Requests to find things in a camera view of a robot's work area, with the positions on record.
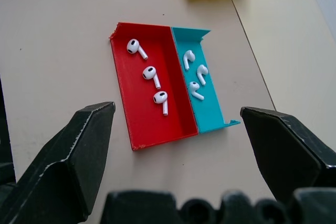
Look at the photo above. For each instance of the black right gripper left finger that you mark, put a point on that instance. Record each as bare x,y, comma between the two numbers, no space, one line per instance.
60,171

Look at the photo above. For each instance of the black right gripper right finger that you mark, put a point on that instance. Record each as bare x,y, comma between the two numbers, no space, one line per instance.
288,150

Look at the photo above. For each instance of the teal plastic tray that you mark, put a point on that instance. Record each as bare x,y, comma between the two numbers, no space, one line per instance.
210,113

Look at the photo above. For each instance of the red plastic tray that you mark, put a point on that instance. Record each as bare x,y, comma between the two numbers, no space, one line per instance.
147,121

